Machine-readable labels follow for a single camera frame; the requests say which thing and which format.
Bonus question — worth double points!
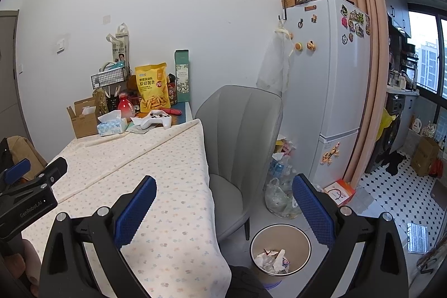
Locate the black wire basket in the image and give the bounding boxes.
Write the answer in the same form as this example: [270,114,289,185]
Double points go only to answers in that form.
[91,69,128,89]

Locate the yellow plastic bag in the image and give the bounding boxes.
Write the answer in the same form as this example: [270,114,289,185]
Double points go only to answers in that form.
[375,108,397,141]

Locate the grey door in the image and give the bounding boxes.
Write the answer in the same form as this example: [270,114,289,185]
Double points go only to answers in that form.
[0,10,25,138]

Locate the kitchen rack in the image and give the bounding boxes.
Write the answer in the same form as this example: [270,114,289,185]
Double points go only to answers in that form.
[387,54,420,92]

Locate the gold figure fridge magnets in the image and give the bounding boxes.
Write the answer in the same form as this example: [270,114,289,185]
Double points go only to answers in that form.
[321,142,341,164]

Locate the white fridge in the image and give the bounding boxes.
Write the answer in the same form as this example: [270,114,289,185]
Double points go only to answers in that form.
[277,0,371,187]

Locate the tall green box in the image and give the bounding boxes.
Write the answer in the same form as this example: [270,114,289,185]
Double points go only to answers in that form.
[175,49,191,104]

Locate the translucent hanging bag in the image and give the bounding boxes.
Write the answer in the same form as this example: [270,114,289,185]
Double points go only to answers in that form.
[256,24,297,96]

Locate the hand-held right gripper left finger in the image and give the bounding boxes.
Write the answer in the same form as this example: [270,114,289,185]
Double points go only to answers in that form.
[39,175,158,298]

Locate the paper bag with handles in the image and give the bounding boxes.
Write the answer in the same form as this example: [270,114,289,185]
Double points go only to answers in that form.
[106,24,130,65]

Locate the black pen holder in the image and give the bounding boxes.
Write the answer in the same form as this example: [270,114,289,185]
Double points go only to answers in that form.
[105,87,121,112]

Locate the dark washing machine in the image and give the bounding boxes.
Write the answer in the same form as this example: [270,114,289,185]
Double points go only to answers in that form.
[382,94,406,162]

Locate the black crumpled cloth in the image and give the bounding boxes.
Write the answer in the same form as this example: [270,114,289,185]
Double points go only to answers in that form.
[381,151,407,176]

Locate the person's left hand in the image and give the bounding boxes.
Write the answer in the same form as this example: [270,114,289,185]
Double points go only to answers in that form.
[10,239,42,288]

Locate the black clothing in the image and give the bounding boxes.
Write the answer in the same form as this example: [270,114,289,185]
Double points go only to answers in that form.
[0,139,18,180]

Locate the white plastic bag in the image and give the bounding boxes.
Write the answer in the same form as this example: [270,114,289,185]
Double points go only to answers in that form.
[270,248,291,273]

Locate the white game controller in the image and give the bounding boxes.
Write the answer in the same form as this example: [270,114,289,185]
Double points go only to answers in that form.
[140,109,172,130]

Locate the yellow snack bag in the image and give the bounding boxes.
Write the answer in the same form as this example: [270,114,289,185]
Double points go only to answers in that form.
[135,62,172,113]

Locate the blue tissue box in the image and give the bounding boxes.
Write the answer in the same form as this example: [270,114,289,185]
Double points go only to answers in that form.
[97,109,128,137]

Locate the large cardboard box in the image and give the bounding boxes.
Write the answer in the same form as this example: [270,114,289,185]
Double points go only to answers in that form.
[410,137,441,177]

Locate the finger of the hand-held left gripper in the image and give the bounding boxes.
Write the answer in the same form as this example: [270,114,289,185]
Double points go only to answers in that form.
[33,156,68,190]
[0,158,31,185]

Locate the brown armchair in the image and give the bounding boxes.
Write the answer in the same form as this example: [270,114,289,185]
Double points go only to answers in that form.
[7,135,47,168]

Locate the window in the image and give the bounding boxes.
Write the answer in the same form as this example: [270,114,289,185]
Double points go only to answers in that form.
[407,10,447,99]

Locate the beige waste bin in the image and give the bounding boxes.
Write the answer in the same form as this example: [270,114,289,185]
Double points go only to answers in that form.
[249,224,312,290]

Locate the dark red tin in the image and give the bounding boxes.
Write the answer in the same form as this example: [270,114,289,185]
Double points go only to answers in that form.
[167,75,178,105]

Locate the orange and white box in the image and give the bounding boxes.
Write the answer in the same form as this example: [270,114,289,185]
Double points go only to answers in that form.
[323,179,356,208]

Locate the dotted cream tablecloth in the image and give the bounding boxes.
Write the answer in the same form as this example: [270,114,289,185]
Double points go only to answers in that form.
[21,118,233,298]

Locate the grey chair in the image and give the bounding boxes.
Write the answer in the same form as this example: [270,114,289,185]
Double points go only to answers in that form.
[195,85,283,241]

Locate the red vase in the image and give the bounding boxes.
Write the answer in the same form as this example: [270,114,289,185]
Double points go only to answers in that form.
[118,93,135,119]

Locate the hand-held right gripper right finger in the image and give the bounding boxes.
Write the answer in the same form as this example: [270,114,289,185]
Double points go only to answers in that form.
[291,173,409,298]

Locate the plastic water bottle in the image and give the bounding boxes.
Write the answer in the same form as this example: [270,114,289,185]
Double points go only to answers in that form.
[270,158,290,180]

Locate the cluster of fridge magnets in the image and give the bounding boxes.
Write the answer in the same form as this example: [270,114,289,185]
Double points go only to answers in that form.
[339,4,371,44]

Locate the clear plastic bag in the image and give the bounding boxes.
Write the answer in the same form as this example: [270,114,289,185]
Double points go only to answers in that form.
[264,177,303,219]

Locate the bag of colourful packets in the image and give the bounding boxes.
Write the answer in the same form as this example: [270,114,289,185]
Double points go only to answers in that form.
[276,135,297,159]

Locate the open cardboard box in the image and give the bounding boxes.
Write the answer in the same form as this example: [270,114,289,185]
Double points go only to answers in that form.
[67,97,105,139]

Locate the person's dark trousers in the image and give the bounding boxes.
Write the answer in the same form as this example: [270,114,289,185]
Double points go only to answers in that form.
[227,266,273,298]

